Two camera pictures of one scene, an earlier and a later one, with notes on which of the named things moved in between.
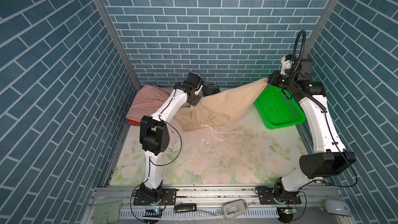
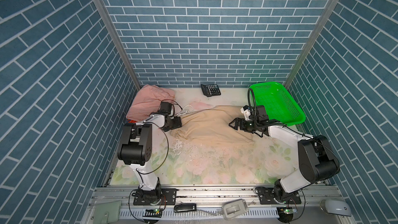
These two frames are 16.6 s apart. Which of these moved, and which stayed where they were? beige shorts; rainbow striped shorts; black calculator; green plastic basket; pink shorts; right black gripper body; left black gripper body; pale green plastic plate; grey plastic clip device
Moved: left black gripper body; right black gripper body; beige shorts
Stayed: grey plastic clip device; rainbow striped shorts; black calculator; pale green plastic plate; pink shorts; green plastic basket
